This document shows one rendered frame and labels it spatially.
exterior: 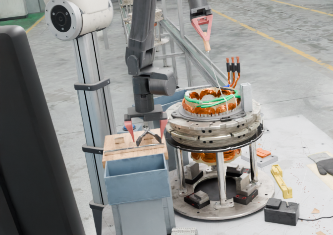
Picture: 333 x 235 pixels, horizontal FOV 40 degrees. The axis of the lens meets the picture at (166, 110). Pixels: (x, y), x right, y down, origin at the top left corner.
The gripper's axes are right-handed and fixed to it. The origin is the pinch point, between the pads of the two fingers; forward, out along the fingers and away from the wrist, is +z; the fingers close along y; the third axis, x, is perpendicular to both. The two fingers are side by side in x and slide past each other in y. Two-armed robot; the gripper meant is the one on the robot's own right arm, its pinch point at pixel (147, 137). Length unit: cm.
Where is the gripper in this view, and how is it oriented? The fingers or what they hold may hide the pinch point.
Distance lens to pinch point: 139.5
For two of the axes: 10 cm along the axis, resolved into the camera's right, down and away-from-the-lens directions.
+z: 0.8, 9.3, 3.5
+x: -0.9, -3.4, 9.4
